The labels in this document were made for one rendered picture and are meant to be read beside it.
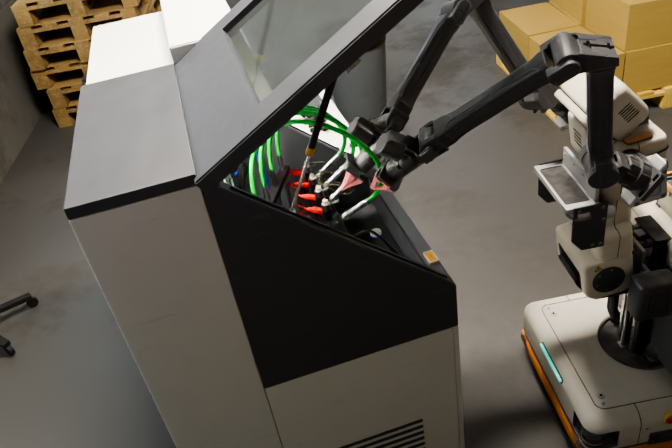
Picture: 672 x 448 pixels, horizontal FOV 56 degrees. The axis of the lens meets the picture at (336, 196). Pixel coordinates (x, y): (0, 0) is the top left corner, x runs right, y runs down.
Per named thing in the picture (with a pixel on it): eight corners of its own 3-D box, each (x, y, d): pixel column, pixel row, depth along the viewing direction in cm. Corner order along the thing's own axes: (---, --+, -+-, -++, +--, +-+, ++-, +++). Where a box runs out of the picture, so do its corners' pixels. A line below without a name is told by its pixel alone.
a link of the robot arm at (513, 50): (485, -25, 181) (466, -18, 190) (452, 4, 178) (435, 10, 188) (563, 98, 194) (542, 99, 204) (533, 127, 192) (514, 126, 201)
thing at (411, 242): (452, 316, 188) (450, 275, 179) (438, 321, 187) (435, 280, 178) (382, 206, 238) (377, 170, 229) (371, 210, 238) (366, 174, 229)
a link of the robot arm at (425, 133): (587, 73, 134) (577, 41, 141) (572, 57, 131) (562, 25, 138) (429, 168, 159) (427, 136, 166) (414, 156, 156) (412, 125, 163)
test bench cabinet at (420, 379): (467, 481, 228) (459, 326, 184) (312, 539, 219) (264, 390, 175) (397, 344, 286) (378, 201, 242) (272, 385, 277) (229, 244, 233)
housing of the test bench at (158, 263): (312, 538, 220) (195, 173, 136) (232, 567, 215) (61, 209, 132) (246, 285, 334) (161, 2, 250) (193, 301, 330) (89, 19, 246)
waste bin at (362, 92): (358, 91, 508) (347, 15, 473) (405, 103, 479) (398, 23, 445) (318, 117, 481) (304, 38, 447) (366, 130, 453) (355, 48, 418)
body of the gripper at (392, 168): (374, 179, 169) (390, 168, 163) (387, 152, 175) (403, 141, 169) (393, 193, 170) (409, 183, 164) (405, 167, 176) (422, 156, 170)
